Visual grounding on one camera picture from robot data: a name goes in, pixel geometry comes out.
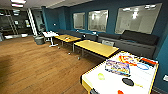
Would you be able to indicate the orange red flat item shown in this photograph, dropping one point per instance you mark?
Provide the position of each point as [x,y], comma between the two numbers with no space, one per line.
[148,61]

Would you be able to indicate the red yellow game box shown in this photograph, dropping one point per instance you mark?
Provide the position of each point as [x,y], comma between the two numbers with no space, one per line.
[128,60]

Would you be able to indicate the orange cone object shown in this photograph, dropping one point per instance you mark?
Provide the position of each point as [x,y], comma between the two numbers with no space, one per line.
[120,92]

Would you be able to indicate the framed wall window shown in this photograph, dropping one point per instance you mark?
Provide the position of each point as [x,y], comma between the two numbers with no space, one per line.
[79,20]
[136,18]
[98,20]

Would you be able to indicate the small white side table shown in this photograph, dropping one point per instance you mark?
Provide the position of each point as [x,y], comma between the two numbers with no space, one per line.
[50,34]

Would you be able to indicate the white column wall outlet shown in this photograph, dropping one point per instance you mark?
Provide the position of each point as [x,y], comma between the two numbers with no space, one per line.
[165,78]

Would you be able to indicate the dark trash bin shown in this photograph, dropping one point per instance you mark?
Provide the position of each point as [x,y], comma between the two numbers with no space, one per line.
[39,40]

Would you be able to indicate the rectangular ceiling light panel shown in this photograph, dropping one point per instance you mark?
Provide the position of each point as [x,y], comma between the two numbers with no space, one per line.
[18,1]
[17,5]

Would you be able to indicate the light grey sofa cushion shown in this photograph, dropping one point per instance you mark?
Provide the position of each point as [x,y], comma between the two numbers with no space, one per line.
[107,43]

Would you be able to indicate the small green bowl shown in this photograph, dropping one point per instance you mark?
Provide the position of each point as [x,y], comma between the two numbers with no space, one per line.
[101,76]

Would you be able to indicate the dark wall bench sofa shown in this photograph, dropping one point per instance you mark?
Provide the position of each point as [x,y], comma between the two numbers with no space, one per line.
[133,40]

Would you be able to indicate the yellow wooden gaming table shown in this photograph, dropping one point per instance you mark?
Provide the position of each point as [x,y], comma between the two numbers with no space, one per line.
[95,47]
[67,38]

